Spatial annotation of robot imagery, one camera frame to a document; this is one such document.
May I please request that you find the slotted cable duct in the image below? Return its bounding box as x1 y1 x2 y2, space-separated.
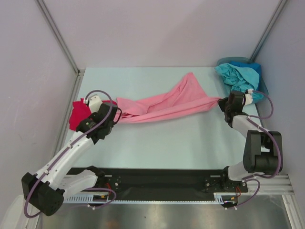
61 192 239 205

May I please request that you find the left aluminium frame post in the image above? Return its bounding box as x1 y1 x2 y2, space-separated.
35 0 81 75

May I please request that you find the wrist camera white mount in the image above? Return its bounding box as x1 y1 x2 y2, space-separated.
83 94 102 113
244 89 254 105

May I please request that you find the aluminium frame post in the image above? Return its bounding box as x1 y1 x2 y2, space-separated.
250 0 290 62
35 0 81 75

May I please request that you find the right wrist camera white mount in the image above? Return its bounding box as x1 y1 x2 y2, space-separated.
244 89 254 105

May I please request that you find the red folded t shirt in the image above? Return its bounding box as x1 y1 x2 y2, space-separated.
69 99 114 133

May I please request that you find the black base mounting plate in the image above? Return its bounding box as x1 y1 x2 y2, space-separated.
95 168 248 201

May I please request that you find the teal plastic basket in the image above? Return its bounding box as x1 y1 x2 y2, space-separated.
216 57 268 104

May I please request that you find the right aluminium frame post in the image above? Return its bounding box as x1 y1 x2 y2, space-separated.
250 0 290 62

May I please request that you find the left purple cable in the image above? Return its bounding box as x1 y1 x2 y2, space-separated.
24 89 122 219

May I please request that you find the pink t shirt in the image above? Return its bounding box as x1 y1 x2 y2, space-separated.
116 72 220 124

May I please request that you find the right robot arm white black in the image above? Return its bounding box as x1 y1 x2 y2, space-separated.
218 89 283 192

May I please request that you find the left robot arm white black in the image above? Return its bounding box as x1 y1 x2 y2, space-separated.
21 102 122 219

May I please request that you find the aluminium rail front right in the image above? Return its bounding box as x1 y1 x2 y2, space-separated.
214 174 305 229

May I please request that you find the purple cable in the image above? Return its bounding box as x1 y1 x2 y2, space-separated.
24 89 122 219
247 89 284 178

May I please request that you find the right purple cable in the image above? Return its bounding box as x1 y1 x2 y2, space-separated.
247 89 284 178

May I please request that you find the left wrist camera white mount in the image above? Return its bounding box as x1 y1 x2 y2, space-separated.
83 94 102 113

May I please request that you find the light blue t shirt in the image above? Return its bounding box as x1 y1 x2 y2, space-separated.
215 63 258 92

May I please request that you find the dark blue t shirt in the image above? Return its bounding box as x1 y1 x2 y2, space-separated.
229 61 262 90

